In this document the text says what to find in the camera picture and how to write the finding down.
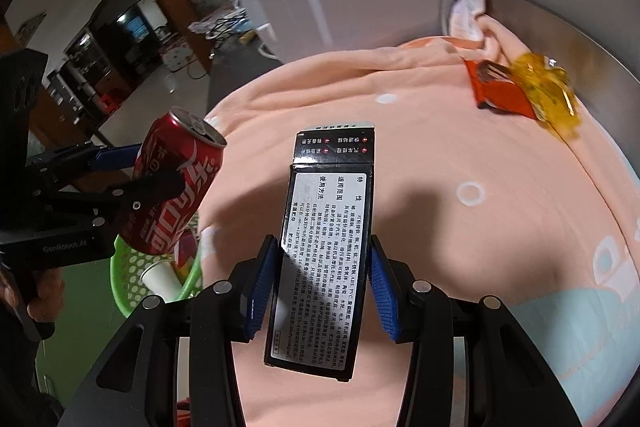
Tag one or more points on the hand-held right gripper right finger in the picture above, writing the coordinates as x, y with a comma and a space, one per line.
382, 292

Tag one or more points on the yellow plastic wrapper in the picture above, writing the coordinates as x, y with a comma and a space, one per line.
550, 92

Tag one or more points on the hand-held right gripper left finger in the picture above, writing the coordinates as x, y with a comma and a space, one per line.
260, 292

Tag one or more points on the white paper cup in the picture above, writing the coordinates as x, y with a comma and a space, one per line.
160, 279

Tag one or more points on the dark display cabinet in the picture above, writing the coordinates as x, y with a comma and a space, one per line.
130, 27

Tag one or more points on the green plastic basket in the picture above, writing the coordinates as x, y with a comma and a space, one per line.
127, 272

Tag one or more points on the black printed box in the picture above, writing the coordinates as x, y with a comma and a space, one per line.
320, 257

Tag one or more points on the peach blanket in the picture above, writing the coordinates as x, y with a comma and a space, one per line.
450, 232

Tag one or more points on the metal shelf rack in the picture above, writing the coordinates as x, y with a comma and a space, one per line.
75, 77

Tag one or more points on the person's left hand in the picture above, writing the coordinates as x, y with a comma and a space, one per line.
47, 302

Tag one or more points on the white patterned bag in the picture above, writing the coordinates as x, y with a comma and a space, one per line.
177, 56

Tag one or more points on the red plastic stool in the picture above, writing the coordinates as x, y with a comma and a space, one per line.
110, 103

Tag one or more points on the red cola can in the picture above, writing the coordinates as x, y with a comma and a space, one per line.
165, 217

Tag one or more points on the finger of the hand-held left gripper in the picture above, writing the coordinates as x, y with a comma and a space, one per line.
150, 189
115, 158

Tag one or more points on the orange snack wrapper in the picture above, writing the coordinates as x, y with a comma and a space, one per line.
500, 99

